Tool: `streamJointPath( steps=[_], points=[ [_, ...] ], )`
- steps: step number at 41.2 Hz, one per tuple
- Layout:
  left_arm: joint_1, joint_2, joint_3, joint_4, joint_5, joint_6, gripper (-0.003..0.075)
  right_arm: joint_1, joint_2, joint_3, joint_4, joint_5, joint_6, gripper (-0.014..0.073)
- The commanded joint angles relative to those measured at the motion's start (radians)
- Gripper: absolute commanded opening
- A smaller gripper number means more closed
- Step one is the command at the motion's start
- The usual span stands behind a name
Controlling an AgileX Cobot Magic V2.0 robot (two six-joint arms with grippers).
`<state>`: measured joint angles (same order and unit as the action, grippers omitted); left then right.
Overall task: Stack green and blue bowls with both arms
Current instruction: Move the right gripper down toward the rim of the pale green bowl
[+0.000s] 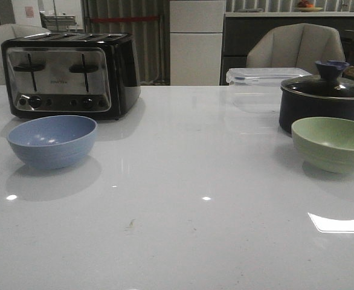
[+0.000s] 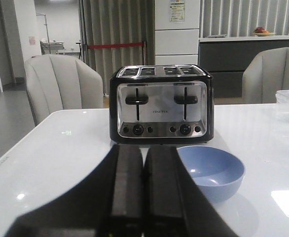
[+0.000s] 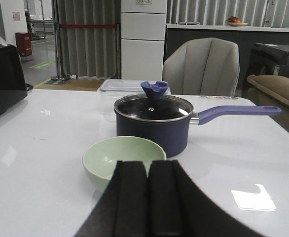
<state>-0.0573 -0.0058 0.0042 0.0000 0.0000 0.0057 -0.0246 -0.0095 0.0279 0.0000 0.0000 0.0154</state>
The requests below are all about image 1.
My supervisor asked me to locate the green bowl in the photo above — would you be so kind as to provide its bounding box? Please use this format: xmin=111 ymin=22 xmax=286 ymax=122
xmin=291 ymin=117 xmax=354 ymax=174

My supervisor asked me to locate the white refrigerator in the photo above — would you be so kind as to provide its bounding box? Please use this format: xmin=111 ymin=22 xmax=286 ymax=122
xmin=170 ymin=1 xmax=226 ymax=86

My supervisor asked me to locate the dark blue cooking pot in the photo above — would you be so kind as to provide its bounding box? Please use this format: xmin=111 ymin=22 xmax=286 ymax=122
xmin=278 ymin=88 xmax=354 ymax=134

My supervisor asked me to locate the metal cart in background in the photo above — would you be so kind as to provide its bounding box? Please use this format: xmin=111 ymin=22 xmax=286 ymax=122
xmin=40 ymin=11 xmax=80 ymax=31

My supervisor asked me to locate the blue bowl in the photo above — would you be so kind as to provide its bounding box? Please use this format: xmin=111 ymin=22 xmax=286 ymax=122
xmin=7 ymin=115 xmax=97 ymax=170

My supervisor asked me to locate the fruit bowl on counter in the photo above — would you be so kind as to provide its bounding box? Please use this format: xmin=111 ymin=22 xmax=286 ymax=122
xmin=295 ymin=0 xmax=323 ymax=12

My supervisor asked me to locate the red barrier belt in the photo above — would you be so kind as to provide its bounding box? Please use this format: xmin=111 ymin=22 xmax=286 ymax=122
xmin=90 ymin=15 xmax=160 ymax=23

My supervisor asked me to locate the clear plastic storage container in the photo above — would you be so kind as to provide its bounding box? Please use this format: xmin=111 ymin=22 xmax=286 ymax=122
xmin=226 ymin=68 xmax=310 ymax=113

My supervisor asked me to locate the dark kitchen counter cabinet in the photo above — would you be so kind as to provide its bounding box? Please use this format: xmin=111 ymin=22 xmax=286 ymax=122
xmin=220 ymin=11 xmax=354 ymax=85

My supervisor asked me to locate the glass pot lid blue knob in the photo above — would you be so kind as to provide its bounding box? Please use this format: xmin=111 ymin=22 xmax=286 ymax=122
xmin=281 ymin=60 xmax=354 ymax=101

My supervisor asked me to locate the black chrome four-slot toaster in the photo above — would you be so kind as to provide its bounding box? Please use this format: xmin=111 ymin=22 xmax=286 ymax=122
xmin=1 ymin=33 xmax=141 ymax=120

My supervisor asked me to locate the beige armchair right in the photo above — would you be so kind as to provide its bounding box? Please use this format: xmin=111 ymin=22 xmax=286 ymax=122
xmin=246 ymin=23 xmax=346 ymax=74

